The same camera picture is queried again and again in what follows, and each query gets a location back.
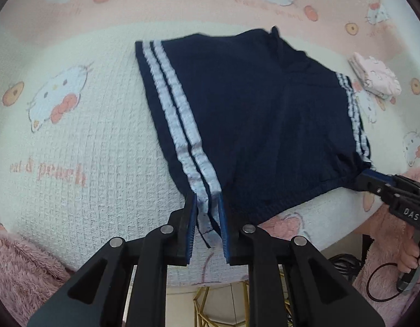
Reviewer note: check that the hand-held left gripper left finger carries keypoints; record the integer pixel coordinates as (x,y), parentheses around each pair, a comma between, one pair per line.
(191,228)

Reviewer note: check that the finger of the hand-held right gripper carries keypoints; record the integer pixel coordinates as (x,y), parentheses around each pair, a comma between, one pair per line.
(376,176)
(368,185)

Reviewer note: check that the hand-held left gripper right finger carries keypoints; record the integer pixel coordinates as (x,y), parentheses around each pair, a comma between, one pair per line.
(224,228)

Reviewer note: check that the navy shorts with white stripes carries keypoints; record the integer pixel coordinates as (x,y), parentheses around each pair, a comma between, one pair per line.
(247,109)

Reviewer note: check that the person's right hand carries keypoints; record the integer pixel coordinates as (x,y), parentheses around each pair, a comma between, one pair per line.
(409,257)

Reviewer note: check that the folded pink printed garment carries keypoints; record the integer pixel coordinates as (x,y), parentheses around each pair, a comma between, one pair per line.
(376,76)

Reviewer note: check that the pink and white printed blanket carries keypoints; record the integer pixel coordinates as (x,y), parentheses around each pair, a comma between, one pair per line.
(94,177)

